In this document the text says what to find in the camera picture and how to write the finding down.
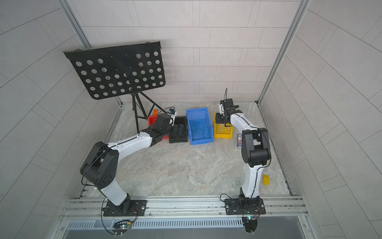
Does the white cable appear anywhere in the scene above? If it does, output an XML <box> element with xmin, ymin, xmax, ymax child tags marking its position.
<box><xmin>216</xmin><ymin>123</ymin><xmax>232</xmax><ymax>135</ymax></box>

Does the blue cable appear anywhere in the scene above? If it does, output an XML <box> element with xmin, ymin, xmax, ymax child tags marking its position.
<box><xmin>190</xmin><ymin>119</ymin><xmax>211</xmax><ymax>139</ymax></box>

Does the blue card box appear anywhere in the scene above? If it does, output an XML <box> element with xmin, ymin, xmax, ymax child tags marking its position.
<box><xmin>236</xmin><ymin>133</ymin><xmax>242</xmax><ymax>149</ymax></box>

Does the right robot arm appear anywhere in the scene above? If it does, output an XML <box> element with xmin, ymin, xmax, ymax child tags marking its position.
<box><xmin>215</xmin><ymin>99</ymin><xmax>272</xmax><ymax>199</ymax></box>

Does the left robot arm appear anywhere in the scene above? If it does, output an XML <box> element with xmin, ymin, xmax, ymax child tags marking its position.
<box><xmin>80</xmin><ymin>108</ymin><xmax>177</xmax><ymax>207</ymax></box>

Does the black plastic bin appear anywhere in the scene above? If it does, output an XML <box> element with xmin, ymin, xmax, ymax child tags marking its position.
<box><xmin>169</xmin><ymin>116</ymin><xmax>188</xmax><ymax>143</ymax></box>

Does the yellow plastic bin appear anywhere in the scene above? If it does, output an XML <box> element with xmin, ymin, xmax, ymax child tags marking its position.
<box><xmin>213</xmin><ymin>113</ymin><xmax>233</xmax><ymax>139</ymax></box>

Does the blue plastic bin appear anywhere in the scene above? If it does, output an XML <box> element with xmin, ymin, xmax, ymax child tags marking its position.
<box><xmin>186</xmin><ymin>108</ymin><xmax>214</xmax><ymax>145</ymax></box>

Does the red plastic bin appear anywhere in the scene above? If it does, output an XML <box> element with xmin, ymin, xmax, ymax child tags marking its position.
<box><xmin>148</xmin><ymin>114</ymin><xmax>158</xmax><ymax>126</ymax></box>

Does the small yellow block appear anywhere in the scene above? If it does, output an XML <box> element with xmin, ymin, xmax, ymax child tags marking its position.
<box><xmin>262</xmin><ymin>174</ymin><xmax>270</xmax><ymax>186</ymax></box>

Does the black perforated music stand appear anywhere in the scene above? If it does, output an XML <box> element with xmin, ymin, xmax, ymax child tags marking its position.
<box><xmin>63</xmin><ymin>41</ymin><xmax>169</xmax><ymax>134</ymax></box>

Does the right controller board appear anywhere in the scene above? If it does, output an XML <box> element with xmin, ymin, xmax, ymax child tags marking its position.
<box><xmin>242</xmin><ymin>217</ymin><xmax>258</xmax><ymax>234</ymax></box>

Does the controller board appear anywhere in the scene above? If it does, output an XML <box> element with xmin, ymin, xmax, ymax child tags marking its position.
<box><xmin>112</xmin><ymin>220</ymin><xmax>134</xmax><ymax>237</ymax></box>
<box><xmin>242</xmin><ymin>217</ymin><xmax>258</xmax><ymax>234</ymax></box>

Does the left controller board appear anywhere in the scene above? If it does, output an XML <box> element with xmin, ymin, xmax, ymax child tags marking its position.
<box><xmin>112</xmin><ymin>220</ymin><xmax>134</xmax><ymax>237</ymax></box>

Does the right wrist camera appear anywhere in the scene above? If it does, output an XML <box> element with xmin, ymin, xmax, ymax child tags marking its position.
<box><xmin>219</xmin><ymin>100</ymin><xmax>226</xmax><ymax>115</ymax></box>

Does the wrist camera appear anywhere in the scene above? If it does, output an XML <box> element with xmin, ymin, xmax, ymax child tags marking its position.
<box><xmin>219</xmin><ymin>100</ymin><xmax>226</xmax><ymax>115</ymax></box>
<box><xmin>168</xmin><ymin>108</ymin><xmax>177</xmax><ymax>126</ymax></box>

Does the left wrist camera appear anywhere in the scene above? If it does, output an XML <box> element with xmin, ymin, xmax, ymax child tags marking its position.
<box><xmin>168</xmin><ymin>108</ymin><xmax>177</xmax><ymax>126</ymax></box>

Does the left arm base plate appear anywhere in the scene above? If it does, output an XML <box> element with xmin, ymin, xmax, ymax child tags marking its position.
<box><xmin>102</xmin><ymin>200</ymin><xmax>148</xmax><ymax>217</ymax></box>

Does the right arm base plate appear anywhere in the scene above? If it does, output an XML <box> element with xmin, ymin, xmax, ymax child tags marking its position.
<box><xmin>224</xmin><ymin>197</ymin><xmax>266</xmax><ymax>216</ymax></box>

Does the aluminium rail frame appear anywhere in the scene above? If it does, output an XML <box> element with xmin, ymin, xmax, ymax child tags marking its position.
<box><xmin>53</xmin><ymin>195</ymin><xmax>317</xmax><ymax>239</ymax></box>

